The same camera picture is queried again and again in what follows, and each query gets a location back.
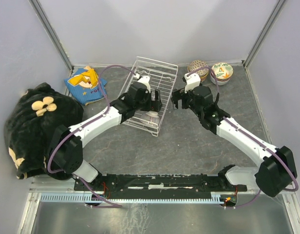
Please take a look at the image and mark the white bowl orange flower pattern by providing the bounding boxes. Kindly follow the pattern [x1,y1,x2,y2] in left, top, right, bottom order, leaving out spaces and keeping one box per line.
[212,62,233,78]

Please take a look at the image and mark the plain white ribbed bowl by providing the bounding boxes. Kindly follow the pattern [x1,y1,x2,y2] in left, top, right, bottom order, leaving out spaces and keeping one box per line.
[210,77,230,86]

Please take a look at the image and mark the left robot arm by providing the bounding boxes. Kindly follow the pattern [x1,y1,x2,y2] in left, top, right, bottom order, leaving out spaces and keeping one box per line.
[47,81,162,190]

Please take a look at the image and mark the grey striped bowl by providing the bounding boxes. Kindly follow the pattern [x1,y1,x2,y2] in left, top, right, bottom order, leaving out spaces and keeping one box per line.
[140,111,160,128]

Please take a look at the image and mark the black plush flower blanket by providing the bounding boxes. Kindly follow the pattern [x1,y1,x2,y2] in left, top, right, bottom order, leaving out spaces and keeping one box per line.
[4,82,84,180]

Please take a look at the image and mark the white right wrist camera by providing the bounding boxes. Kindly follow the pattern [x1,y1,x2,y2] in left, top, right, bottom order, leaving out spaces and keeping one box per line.
[184,73,201,93]

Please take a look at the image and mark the white wire dish rack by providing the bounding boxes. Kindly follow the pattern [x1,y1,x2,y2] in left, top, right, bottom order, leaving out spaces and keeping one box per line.
[124,57,178,137]

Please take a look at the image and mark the light blue cable duct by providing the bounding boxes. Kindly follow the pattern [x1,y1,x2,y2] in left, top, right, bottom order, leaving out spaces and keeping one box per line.
[40,191,225,203]

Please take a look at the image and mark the maroon tile pattern bowl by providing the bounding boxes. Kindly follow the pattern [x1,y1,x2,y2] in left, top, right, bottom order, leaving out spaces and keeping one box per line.
[187,60,208,76]

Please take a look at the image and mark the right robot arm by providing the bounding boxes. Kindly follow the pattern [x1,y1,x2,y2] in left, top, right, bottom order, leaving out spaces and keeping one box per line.
[171,85,299,197]

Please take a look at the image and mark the yellow sun pattern bowl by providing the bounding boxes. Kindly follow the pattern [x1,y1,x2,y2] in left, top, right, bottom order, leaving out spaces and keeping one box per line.
[200,73,209,82]

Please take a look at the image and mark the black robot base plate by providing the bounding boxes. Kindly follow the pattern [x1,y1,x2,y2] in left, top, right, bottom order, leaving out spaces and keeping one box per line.
[88,174,247,200]

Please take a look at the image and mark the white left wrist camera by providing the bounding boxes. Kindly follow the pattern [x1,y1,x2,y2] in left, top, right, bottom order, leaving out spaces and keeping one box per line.
[133,74,151,93]

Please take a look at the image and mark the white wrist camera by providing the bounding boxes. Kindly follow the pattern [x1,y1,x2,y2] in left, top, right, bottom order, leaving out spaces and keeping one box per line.
[184,73,201,93]
[133,74,151,93]

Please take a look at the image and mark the white bowl red lattice pattern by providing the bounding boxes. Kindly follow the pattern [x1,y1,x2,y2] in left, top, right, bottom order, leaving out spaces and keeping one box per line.
[210,75,231,83]

